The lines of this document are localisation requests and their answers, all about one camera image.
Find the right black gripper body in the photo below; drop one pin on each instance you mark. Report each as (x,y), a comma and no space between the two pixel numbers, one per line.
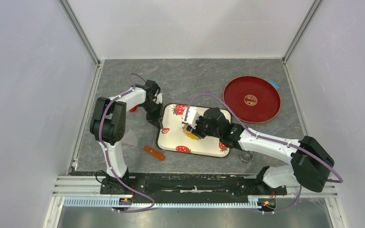
(202,130)

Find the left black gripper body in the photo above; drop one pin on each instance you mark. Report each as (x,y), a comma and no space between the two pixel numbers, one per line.
(153,110)

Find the white strawberry print tray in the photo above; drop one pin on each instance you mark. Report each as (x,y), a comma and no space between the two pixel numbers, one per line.
(172,138)

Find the yellow dough piece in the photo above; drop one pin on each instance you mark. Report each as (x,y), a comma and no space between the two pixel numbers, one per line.
(192,136)

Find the wooden dough roller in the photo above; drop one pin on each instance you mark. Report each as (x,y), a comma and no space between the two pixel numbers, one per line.
(187,130)

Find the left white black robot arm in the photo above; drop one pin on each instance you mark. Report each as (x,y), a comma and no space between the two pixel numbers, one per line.
(108,123)

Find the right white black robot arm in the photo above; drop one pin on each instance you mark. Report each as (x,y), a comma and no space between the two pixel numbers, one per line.
(307,163)

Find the small red cap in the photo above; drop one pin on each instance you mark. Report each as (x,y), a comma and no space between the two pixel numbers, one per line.
(132,110)

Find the round red plate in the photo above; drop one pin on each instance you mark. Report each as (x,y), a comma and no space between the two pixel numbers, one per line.
(252,99)

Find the small blue plastic piece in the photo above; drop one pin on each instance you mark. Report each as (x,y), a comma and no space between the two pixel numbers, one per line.
(274,84)

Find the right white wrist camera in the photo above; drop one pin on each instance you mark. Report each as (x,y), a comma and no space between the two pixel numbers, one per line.
(189,117)

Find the orange handled metal scraper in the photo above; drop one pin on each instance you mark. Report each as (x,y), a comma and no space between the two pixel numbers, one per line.
(130,138)

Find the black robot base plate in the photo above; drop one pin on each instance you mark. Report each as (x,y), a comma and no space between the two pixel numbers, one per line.
(163,188)

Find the aluminium frame rail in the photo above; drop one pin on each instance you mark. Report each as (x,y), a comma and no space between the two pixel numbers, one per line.
(87,186)

